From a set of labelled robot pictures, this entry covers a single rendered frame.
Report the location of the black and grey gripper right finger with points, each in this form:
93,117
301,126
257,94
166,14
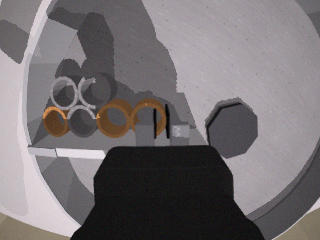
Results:
177,131

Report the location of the bronze bushing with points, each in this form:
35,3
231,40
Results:
108,128
52,124
149,102

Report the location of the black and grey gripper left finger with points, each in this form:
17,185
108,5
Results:
145,131

